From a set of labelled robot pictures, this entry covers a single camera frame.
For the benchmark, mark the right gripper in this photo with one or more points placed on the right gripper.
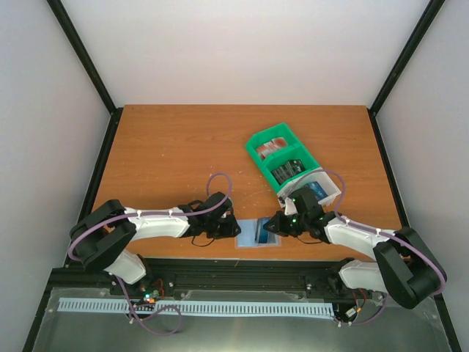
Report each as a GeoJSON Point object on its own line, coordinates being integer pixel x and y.
{"type": "Point", "coordinates": [279, 227]}

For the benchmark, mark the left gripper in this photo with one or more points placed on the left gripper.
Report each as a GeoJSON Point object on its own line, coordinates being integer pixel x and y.
{"type": "Point", "coordinates": [230, 231]}

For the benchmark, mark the black credit card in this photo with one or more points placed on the black credit card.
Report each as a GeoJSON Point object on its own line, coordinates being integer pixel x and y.
{"type": "Point", "coordinates": [269, 238]}

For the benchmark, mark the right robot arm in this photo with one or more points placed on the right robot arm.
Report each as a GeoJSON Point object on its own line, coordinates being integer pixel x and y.
{"type": "Point", "coordinates": [401, 264]}

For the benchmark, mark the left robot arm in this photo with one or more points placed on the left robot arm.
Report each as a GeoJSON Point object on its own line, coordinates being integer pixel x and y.
{"type": "Point", "coordinates": [99, 241]}

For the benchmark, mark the blue card stack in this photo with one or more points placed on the blue card stack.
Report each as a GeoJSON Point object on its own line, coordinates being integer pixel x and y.
{"type": "Point", "coordinates": [318, 190]}

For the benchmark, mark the white bin with blue cards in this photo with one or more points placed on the white bin with blue cards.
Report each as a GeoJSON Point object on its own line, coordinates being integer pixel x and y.
{"type": "Point", "coordinates": [325, 190]}

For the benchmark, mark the black card stack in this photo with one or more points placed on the black card stack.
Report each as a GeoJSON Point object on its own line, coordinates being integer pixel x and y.
{"type": "Point", "coordinates": [288, 170]}

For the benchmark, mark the green bin with black cards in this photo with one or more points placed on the green bin with black cards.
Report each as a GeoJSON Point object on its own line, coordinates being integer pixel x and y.
{"type": "Point", "coordinates": [281, 157]}

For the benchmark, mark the green bin with red cards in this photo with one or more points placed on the green bin with red cards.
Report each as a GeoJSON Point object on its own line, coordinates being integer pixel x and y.
{"type": "Point", "coordinates": [279, 130]}

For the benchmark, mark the red white card stack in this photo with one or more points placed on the red white card stack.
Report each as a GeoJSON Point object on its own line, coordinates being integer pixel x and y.
{"type": "Point", "coordinates": [271, 147]}

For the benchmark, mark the left electronics board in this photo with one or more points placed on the left electronics board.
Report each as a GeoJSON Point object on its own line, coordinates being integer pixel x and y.
{"type": "Point", "coordinates": [152, 291]}

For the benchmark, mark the right connector plug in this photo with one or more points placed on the right connector plug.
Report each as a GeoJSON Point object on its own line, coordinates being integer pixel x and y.
{"type": "Point", "coordinates": [352, 313]}

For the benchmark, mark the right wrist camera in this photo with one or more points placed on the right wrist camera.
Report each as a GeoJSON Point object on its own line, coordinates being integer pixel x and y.
{"type": "Point", "coordinates": [288, 206]}

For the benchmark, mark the black aluminium frame rail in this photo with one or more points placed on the black aluminium frame rail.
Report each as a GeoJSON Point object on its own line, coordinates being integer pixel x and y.
{"type": "Point", "coordinates": [331, 281]}

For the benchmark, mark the light blue cable duct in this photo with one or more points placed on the light blue cable duct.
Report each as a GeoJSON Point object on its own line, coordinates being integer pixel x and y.
{"type": "Point", "coordinates": [225, 309]}

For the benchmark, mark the right black corner post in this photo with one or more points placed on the right black corner post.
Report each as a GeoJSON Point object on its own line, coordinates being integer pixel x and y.
{"type": "Point", "coordinates": [419, 31]}

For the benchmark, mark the black corner post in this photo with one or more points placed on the black corner post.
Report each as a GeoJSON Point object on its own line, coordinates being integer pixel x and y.
{"type": "Point", "coordinates": [419, 31]}
{"type": "Point", "coordinates": [73, 37]}

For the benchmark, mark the left black corner post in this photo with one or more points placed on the left black corner post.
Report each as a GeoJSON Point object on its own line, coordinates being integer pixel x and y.
{"type": "Point", "coordinates": [73, 37]}

